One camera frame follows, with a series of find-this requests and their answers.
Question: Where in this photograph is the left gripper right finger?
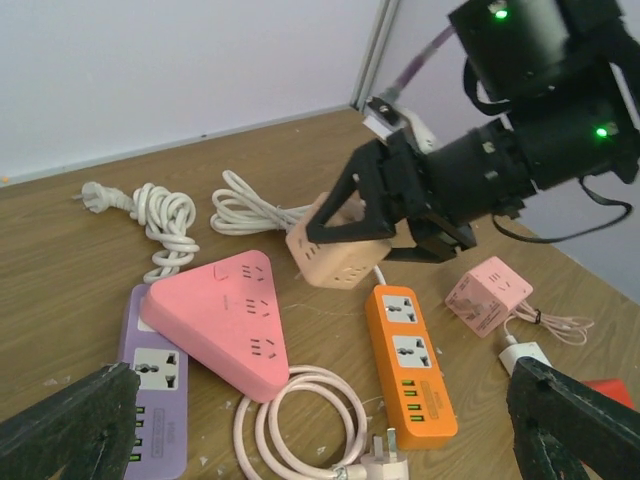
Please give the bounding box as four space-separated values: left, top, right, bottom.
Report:
507 357 639 479

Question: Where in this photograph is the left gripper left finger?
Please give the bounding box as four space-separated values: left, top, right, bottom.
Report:
1 363 139 479

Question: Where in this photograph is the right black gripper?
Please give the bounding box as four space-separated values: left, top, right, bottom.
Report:
306 130 478 264

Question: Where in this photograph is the purple power strip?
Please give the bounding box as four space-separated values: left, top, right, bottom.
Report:
118 285 189 480

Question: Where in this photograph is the beige cube socket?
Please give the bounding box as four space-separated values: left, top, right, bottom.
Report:
285 192 392 290

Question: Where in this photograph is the pink triangular power strip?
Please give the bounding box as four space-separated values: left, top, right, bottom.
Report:
140 250 289 403

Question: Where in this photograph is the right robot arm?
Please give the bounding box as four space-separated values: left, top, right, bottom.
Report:
306 1 639 263

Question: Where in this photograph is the red cube socket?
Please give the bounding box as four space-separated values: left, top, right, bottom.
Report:
583 378 635 409

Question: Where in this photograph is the white usb charger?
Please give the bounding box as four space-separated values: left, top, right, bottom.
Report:
498 342 552 376

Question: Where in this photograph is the pink cube socket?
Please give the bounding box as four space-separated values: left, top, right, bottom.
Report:
445 256 533 338

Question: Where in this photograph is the orange power strip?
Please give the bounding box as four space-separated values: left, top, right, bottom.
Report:
365 285 458 450

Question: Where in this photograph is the white cord of orange strip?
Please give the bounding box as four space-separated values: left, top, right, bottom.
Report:
209 169 389 289

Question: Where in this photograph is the pink coiled power cord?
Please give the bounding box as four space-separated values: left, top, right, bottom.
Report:
233 364 411 480

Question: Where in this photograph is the right metal frame post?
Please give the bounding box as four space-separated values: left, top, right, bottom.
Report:
350 0 400 111

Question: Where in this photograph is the white cord of purple strip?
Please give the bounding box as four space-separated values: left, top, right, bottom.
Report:
72 180 201 285

